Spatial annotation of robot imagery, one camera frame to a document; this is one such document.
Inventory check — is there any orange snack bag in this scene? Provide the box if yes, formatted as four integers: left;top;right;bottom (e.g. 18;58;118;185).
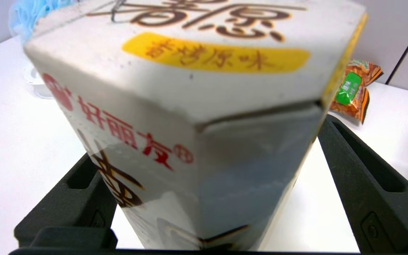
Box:
329;59;384;124

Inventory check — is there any white round plastic lid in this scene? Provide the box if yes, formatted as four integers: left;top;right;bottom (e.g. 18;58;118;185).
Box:
23;64;54;100

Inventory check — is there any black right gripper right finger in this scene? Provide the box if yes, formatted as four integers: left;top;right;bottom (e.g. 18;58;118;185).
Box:
317;114;408;254

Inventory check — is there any light blue mesh bath pouf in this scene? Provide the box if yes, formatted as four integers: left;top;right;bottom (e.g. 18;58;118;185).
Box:
8;0;75;39

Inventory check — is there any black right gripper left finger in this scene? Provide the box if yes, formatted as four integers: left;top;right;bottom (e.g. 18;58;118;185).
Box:
14;152;119;248

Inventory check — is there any yellow hexagonal potato chips box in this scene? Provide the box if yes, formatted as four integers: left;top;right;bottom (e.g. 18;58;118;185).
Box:
23;0;369;251

